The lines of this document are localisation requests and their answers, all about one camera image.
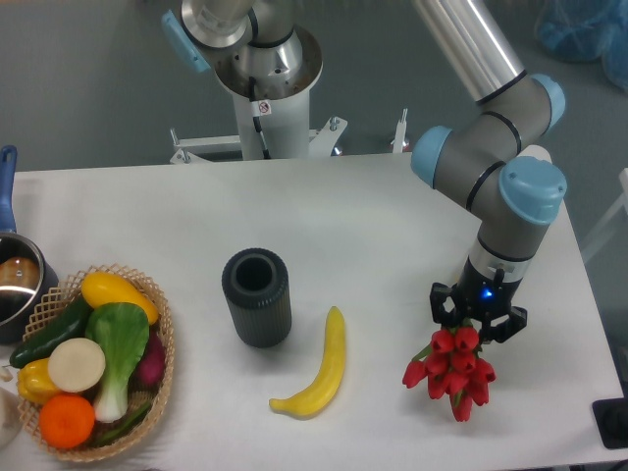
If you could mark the red tulip bouquet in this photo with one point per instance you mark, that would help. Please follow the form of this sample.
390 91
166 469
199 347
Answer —
452 367

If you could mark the white round radish slice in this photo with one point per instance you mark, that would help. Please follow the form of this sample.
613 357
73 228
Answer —
76 365

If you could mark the green chili pepper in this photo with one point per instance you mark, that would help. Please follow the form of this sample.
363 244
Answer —
125 427

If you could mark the yellow banana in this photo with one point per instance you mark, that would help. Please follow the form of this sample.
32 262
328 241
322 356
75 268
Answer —
318 395

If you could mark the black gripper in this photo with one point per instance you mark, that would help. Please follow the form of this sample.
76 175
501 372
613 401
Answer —
480 297

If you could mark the green bok choy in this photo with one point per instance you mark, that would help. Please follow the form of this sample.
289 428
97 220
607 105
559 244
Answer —
122 331

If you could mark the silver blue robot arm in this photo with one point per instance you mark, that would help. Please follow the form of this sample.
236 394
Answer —
482 168

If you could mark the blue plastic bag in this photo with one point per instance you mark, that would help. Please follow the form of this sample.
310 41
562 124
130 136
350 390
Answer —
587 31

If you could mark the yellow squash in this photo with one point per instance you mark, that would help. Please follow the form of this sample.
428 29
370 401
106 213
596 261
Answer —
100 288

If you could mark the orange fruit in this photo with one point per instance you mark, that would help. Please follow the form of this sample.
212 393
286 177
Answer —
66 421

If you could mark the small garlic piece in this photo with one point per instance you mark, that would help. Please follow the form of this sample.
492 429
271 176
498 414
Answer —
5 374

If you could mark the dark grey ribbed vase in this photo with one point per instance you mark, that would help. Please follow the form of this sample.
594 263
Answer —
256 287

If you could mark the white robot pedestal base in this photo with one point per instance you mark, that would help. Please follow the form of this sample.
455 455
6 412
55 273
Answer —
270 89

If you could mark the yellow bell pepper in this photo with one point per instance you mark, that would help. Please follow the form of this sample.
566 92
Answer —
34 383

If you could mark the blue handled saucepan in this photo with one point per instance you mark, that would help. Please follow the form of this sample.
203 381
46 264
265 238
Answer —
25 274

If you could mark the black device at edge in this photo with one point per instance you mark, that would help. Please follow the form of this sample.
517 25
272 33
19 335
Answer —
611 419

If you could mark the dark green cucumber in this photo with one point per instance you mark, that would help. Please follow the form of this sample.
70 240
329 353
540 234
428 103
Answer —
69 324

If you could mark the purple red onion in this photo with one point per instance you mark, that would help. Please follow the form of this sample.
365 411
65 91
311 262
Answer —
151 367

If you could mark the woven wicker basket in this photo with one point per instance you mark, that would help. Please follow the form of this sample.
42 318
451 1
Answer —
51 305

